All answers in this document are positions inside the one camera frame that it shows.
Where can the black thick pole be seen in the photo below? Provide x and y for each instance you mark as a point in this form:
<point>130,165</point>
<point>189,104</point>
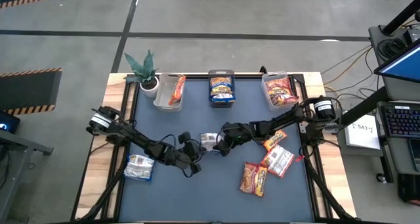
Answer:
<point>402,17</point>

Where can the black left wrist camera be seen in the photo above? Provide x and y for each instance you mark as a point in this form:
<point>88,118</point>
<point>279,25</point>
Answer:
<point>184,137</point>

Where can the white paper note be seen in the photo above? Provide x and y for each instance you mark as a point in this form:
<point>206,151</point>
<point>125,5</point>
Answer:
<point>361,137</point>

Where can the green plant in white pot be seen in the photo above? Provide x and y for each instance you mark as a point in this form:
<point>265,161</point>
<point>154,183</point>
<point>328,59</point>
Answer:
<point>149,90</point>

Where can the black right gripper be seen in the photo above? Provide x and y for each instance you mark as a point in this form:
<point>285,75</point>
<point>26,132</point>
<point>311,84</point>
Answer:
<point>238,134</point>

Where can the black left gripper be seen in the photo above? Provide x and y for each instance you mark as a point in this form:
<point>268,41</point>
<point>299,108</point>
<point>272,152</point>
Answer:
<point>190,153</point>

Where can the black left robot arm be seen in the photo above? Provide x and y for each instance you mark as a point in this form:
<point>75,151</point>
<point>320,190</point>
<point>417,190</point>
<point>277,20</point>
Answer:
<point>138,138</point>

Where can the small black camera mount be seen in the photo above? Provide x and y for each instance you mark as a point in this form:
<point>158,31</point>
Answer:
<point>262,69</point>

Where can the blue table mat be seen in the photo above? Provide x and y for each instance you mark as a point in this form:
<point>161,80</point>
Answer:
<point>210,201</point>

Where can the small red tag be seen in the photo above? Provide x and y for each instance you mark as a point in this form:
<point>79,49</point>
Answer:
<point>301,159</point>

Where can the dark grey plastic bin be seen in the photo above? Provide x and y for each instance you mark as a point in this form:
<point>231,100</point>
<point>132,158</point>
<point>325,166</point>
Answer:
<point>221,104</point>

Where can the orange Maruchan noodle pack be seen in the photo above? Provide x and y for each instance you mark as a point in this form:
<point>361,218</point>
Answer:
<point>275,139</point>
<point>279,160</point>
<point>177,89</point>

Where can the small black device box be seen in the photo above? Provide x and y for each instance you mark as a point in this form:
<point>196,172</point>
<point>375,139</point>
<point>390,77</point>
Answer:
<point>411,36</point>

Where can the black backlit keyboard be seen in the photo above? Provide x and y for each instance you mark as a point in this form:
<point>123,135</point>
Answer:
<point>400,120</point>

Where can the computer monitor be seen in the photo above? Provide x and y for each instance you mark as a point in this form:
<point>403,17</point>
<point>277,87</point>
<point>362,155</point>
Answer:
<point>407,64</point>

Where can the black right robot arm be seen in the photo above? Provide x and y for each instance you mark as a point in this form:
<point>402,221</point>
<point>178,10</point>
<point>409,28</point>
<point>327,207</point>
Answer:
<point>285,117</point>

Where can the clear plastic bin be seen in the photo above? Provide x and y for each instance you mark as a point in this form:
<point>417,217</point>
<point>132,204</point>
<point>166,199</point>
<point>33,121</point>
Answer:
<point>272,74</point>

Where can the black device with blue light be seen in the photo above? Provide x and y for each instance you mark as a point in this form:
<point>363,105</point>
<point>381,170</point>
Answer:
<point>10,122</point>

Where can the white plastic bin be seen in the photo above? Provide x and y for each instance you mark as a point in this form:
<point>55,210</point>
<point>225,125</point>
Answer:
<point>163,92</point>

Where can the grey metal desk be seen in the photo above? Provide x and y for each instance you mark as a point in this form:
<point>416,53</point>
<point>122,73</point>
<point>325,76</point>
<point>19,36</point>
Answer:
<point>13,171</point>

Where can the black slanted support beam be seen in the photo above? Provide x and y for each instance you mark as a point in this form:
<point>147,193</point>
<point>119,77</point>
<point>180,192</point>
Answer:
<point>377,97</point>

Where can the dark tablet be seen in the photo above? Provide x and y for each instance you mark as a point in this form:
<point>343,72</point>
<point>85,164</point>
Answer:
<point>415,155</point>

